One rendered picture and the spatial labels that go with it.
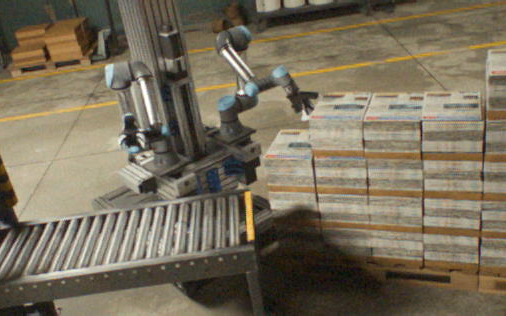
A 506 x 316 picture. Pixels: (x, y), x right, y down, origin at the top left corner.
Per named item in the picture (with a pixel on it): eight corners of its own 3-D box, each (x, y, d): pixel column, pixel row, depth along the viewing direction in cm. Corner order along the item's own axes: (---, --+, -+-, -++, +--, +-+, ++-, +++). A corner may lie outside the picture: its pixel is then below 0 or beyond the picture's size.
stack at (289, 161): (295, 237, 392) (280, 128, 354) (477, 250, 352) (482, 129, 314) (280, 273, 360) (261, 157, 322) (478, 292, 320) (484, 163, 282)
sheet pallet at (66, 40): (102, 49, 925) (92, 15, 899) (91, 65, 851) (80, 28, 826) (29, 61, 929) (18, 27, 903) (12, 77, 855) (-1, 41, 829)
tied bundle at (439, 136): (424, 129, 324) (424, 91, 314) (480, 129, 314) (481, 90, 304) (421, 161, 293) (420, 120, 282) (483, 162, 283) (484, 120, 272)
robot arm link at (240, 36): (231, 110, 366) (219, 28, 339) (250, 103, 373) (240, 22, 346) (242, 116, 357) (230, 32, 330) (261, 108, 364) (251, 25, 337)
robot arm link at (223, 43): (206, 31, 330) (253, 88, 310) (222, 26, 335) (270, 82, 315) (204, 46, 339) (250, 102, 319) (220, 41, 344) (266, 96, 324)
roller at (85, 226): (94, 222, 302) (91, 214, 300) (72, 279, 261) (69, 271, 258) (84, 224, 303) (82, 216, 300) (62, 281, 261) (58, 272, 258)
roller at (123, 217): (130, 217, 302) (127, 209, 300) (114, 273, 260) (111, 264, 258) (120, 218, 302) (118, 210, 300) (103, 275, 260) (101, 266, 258)
